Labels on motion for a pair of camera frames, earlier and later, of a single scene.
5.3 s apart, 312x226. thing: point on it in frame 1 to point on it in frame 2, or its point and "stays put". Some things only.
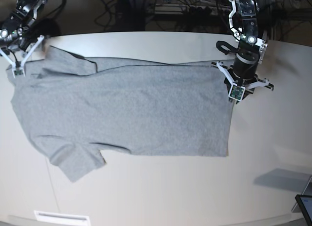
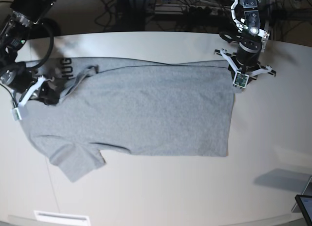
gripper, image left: [22, 44] to [19, 78]
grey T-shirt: [80, 108] stays put
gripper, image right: [243, 71] to [248, 54]
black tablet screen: [305, 202] stays put
